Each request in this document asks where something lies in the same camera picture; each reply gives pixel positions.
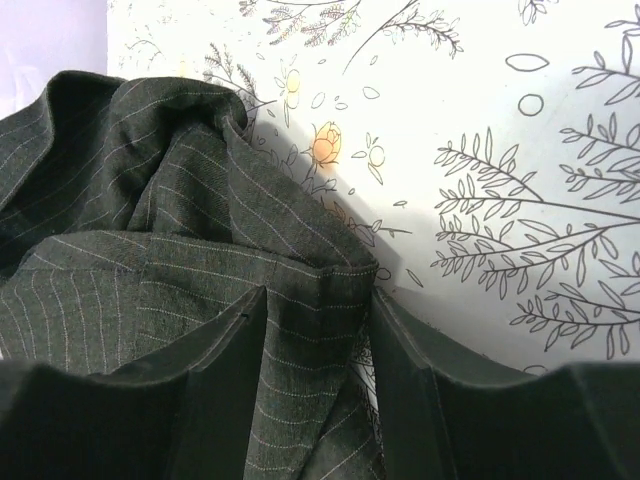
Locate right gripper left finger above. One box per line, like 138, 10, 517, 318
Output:
1, 287, 267, 479

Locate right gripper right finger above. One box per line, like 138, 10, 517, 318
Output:
370, 289, 639, 479

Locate black pinstriped shirt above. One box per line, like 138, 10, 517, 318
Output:
1, 71, 385, 479

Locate floral tablecloth mat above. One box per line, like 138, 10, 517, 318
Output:
107, 0, 640, 451

